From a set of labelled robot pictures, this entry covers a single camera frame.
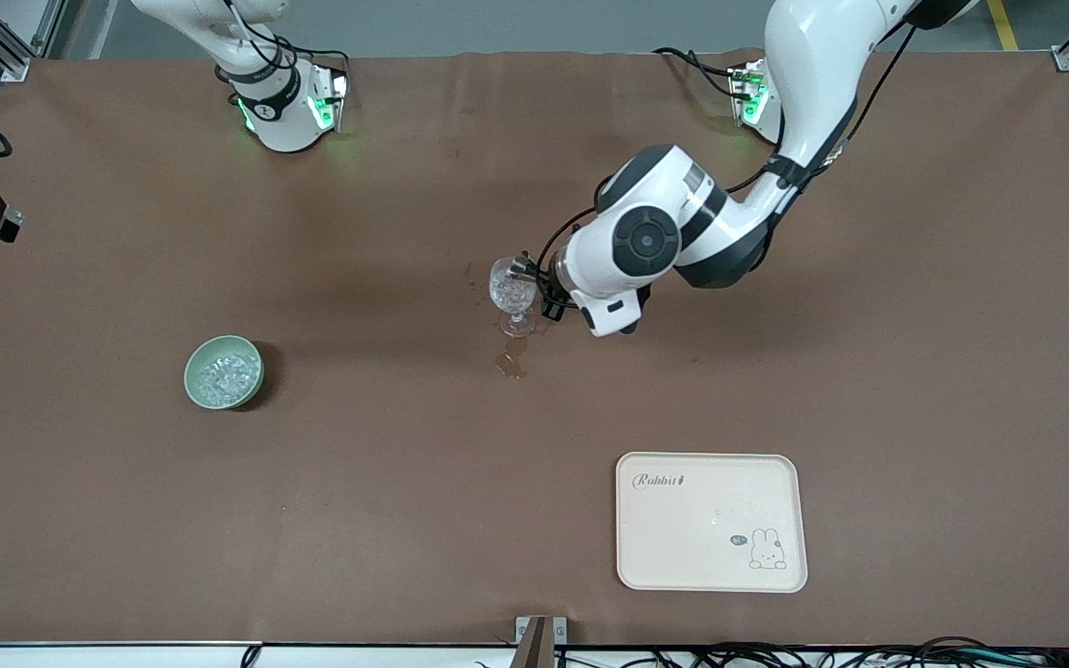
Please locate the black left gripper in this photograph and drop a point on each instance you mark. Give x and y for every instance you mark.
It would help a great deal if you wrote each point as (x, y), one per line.
(548, 285)

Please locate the clear ice cube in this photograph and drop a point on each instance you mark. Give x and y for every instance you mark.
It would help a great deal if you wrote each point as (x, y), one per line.
(12, 221)

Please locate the steel double jigger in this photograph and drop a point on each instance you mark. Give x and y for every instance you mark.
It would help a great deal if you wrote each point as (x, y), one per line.
(520, 267)

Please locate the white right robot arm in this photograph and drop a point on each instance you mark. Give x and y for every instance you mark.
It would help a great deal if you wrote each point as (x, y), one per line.
(279, 121)

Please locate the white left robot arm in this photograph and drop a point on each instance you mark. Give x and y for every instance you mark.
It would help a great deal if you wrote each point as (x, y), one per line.
(813, 83)

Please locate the cut crystal wine glass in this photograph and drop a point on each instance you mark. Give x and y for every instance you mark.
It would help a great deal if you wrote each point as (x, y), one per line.
(508, 295)

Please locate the clear ice cubes pile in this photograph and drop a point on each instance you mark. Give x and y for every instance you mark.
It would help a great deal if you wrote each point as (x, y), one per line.
(224, 380)

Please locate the brown liquid spill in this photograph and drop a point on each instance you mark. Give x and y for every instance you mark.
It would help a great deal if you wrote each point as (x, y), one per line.
(511, 364)

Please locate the pale green ceramic bowl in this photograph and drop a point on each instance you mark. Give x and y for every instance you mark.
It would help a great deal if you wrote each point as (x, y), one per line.
(222, 346)

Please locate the cream rabbit print tray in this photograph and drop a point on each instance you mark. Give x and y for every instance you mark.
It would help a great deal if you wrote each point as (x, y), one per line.
(683, 538)

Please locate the metal table bracket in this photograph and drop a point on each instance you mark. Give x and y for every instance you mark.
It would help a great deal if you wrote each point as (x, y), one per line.
(525, 631)

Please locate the white table edge rail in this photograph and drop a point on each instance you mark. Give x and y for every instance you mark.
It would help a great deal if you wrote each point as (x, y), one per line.
(126, 657)

